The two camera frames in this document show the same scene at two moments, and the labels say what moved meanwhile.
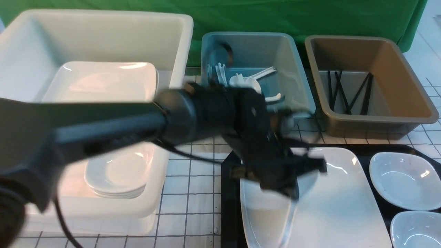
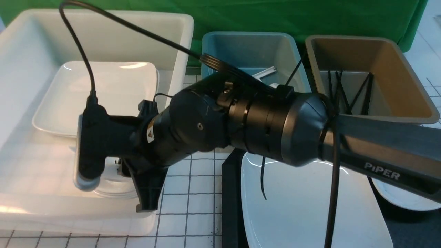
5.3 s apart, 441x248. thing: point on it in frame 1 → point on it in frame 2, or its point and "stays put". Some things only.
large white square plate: (339, 211) stays put
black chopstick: (342, 93) stays put
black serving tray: (232, 234) stays put
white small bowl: (416, 229) → (104, 185)
